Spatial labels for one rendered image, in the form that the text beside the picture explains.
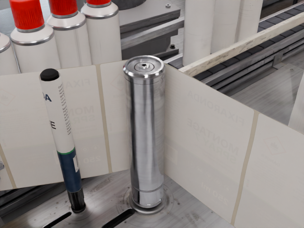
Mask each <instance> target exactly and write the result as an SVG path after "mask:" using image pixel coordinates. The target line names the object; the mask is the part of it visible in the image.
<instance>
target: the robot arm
mask: <svg viewBox="0 0 304 228"><path fill-rule="evenodd" d="M83 1H84V3H85V4H86V3H87V2H86V0H83ZM145 1H146V0H112V2H113V3H114V4H116V5H117V6H118V8H119V10H128V9H131V8H134V7H137V6H139V5H141V4H143V3H144V2H145Z"/></svg>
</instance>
